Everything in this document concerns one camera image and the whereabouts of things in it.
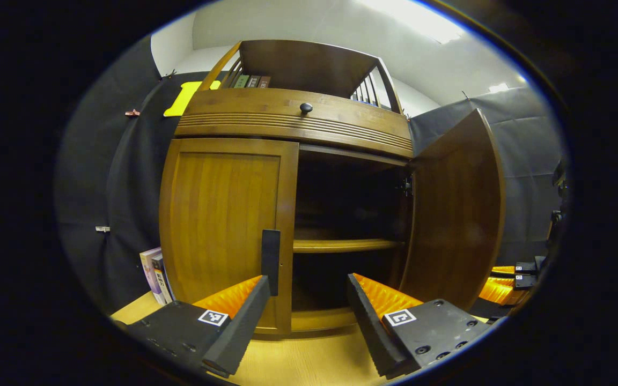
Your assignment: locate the pink book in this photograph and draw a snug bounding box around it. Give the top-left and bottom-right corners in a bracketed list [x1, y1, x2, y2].
[139, 247, 166, 306]

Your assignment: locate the wooden shoe cabinet door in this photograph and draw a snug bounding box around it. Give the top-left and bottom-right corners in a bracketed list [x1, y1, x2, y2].
[399, 108, 506, 311]
[159, 138, 300, 334]

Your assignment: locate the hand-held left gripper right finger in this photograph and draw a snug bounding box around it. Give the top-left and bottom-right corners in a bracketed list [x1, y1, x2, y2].
[345, 272, 495, 379]

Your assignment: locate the black tripod stand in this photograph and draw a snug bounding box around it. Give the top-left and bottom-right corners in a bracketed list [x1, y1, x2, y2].
[550, 158, 568, 253]

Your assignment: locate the dark book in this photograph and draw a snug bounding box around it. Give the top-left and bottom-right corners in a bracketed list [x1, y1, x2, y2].
[151, 253, 173, 303]

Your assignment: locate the wooden inner shelf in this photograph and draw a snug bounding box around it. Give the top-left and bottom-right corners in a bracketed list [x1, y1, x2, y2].
[293, 239, 406, 254]

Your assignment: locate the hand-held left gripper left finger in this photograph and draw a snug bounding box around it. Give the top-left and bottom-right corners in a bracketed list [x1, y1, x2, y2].
[127, 275, 271, 379]

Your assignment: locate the wooden double-door shoe cabinet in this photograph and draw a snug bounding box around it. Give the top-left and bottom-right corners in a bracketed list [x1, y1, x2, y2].
[159, 39, 414, 336]

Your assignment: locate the large ceiling light panel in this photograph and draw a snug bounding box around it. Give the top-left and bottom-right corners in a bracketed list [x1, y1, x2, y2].
[357, 0, 468, 44]

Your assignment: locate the wooden drawer with black knob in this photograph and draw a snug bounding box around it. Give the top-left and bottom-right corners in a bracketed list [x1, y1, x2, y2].
[174, 87, 414, 159]

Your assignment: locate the black backdrop cloth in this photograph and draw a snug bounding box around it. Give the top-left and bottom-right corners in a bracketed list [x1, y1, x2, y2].
[409, 87, 564, 266]
[54, 35, 224, 317]

